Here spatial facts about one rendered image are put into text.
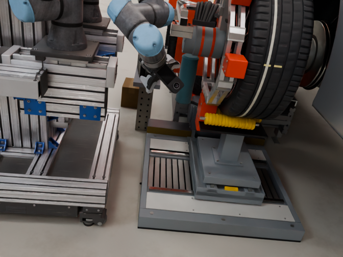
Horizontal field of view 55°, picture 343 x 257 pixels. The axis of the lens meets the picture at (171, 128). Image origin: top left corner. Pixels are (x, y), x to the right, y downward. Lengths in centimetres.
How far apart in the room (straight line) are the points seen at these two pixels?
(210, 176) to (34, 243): 87
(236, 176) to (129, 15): 110
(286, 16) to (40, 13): 88
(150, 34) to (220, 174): 104
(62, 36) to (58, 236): 88
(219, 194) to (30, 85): 104
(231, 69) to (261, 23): 20
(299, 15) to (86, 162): 117
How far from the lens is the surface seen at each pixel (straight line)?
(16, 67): 141
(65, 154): 180
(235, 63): 128
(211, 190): 174
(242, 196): 180
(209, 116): 160
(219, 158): 185
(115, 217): 174
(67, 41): 134
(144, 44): 88
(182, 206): 173
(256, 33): 133
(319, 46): 170
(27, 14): 123
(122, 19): 94
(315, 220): 209
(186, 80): 175
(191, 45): 154
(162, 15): 104
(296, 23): 139
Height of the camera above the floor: 122
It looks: 29 degrees down
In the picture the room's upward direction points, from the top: 9 degrees clockwise
